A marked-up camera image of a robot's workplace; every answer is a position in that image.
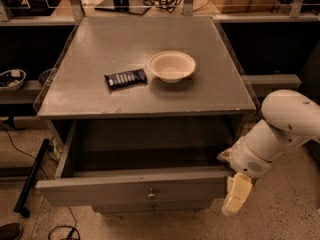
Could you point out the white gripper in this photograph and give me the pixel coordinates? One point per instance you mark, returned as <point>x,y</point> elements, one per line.
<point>247,160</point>

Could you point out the grey top drawer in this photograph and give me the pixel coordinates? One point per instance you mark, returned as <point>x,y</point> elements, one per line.
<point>106,162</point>

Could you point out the grey drawer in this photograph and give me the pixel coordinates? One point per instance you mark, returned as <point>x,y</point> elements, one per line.
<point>153,206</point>
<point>106,162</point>

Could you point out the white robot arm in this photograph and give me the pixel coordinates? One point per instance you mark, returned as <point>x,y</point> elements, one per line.
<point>289,120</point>

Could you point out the grey bottom drawer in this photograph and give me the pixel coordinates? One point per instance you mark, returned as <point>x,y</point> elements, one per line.
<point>153,206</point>

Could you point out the grey drawer cabinet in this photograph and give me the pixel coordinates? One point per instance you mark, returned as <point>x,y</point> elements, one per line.
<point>102,46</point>

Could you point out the white paper bowl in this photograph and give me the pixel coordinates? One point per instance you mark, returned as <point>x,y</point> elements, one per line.
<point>171,66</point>

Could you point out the black snack bar wrapper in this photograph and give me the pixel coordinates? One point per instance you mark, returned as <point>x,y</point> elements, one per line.
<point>126,78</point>

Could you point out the green object on floor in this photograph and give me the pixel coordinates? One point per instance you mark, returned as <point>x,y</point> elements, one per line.
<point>56,151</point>

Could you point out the black monitor stand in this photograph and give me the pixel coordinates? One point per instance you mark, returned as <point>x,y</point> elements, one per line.
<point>134,7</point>

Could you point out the dark bowl on shelf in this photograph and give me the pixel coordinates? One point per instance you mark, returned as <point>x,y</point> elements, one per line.
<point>46,77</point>

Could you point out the black bar on floor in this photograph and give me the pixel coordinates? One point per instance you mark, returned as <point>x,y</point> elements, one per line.
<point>20,207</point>

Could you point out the dark shoe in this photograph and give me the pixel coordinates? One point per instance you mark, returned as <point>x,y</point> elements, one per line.
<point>12,231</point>

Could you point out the white bowl with items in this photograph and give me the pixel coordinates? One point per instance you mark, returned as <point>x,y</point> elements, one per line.
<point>12,79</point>

